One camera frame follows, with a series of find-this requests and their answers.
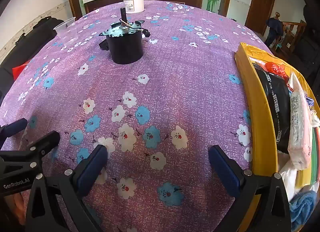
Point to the blue towel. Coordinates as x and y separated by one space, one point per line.
302 207

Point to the purple floral tablecloth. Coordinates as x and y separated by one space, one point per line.
162 91

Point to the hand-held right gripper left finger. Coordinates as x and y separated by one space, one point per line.
93 165

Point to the black plastic packet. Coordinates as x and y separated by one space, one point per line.
275 102

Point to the black bag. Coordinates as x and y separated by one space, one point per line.
27 44

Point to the wooden stair railing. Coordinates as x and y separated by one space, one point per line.
293 34

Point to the pink white packet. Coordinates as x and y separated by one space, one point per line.
298 127

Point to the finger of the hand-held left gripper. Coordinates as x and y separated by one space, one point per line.
13 126
42 142

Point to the clear plastic cup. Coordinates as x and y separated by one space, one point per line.
66 31

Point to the yellow cardboard box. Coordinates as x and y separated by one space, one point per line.
252 91

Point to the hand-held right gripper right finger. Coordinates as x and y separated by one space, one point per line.
224 169

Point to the white plastic jar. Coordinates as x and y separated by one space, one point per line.
133 0

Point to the red plastic bag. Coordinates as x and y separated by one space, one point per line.
275 69

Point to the white plastic bag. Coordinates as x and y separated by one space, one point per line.
287 177

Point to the pack of coloured sponges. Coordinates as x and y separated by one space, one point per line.
313 162

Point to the brown wooden door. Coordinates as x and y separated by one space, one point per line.
260 6

